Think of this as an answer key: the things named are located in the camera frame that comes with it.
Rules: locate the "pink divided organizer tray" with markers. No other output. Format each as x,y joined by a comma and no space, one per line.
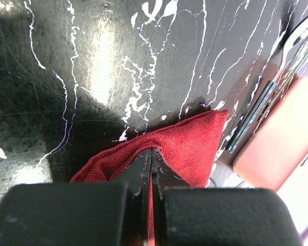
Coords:
275,163

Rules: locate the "dark red cloth napkin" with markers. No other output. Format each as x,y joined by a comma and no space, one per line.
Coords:
188,147

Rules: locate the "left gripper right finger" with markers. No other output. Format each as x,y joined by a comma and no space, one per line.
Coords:
220,217

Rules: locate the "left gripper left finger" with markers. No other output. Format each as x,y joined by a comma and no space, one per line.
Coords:
66,215

